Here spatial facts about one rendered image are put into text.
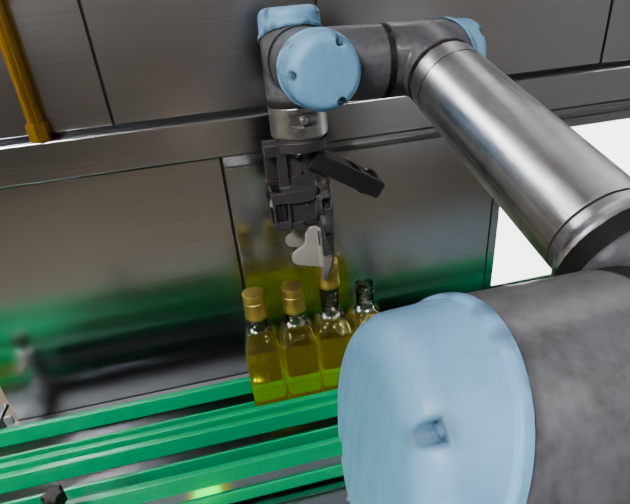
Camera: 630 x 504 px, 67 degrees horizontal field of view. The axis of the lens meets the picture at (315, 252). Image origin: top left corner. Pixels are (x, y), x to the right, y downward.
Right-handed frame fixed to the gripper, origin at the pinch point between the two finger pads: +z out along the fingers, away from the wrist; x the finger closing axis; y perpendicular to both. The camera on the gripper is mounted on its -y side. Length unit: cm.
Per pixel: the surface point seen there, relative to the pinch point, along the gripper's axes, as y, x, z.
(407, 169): -17.7, -11.9, -8.7
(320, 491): 6.6, 15.2, 30.6
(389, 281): -14.3, -11.9, 13.1
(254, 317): 12.0, 1.9, 5.8
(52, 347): 48, -14, 16
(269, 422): 12.5, 6.6, 23.0
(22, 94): 37.6, -12.3, -27.5
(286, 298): 6.8, 1.5, 3.7
